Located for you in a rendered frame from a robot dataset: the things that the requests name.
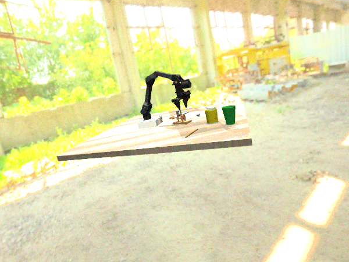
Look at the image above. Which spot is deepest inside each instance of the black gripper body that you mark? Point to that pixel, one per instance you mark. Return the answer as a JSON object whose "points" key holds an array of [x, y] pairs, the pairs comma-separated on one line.
{"points": [[178, 98]]}

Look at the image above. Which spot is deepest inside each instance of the green plastic cup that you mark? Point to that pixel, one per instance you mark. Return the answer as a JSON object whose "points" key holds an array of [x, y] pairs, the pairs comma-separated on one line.
{"points": [[229, 114]]}

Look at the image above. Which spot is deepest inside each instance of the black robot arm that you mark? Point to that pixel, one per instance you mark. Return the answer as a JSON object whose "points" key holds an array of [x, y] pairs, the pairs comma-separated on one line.
{"points": [[149, 80]]}

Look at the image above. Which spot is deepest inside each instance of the yellow mug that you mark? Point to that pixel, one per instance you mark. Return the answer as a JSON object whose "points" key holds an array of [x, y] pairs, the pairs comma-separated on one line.
{"points": [[211, 115]]}

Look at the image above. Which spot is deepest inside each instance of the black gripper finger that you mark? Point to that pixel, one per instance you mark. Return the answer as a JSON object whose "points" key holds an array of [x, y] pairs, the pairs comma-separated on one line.
{"points": [[185, 102], [177, 104]]}

